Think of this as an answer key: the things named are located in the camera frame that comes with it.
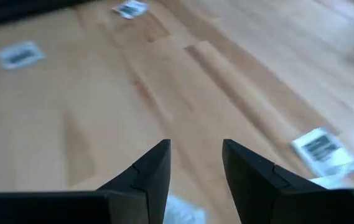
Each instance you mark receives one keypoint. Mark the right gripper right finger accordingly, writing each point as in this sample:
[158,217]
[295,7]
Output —
[251,186]

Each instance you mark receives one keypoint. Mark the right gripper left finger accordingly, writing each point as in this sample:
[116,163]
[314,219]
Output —
[153,186]

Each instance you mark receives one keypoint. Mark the square antiseptic towelette packet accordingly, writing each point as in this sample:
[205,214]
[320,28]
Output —
[323,149]
[130,8]
[19,55]
[184,213]

